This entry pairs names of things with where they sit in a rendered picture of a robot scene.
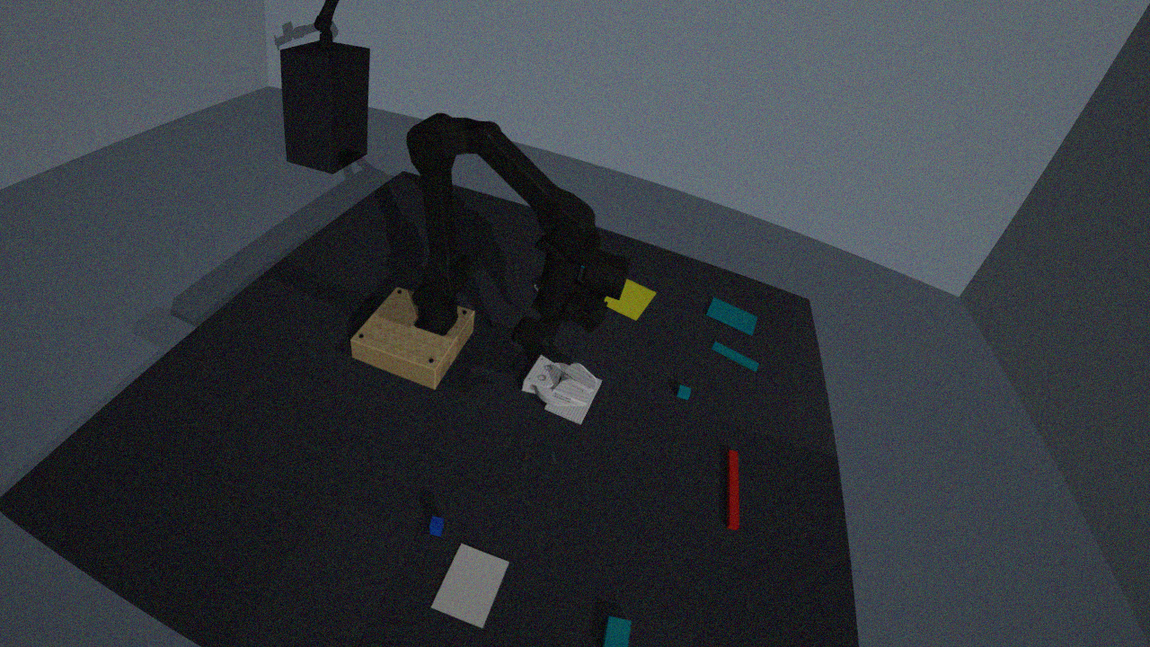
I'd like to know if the teal flat plate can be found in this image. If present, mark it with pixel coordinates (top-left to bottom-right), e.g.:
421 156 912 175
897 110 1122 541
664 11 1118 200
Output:
707 296 757 336

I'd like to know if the dark red flat bar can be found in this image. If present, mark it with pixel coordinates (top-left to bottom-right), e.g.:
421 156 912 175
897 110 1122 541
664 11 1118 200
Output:
727 450 739 530

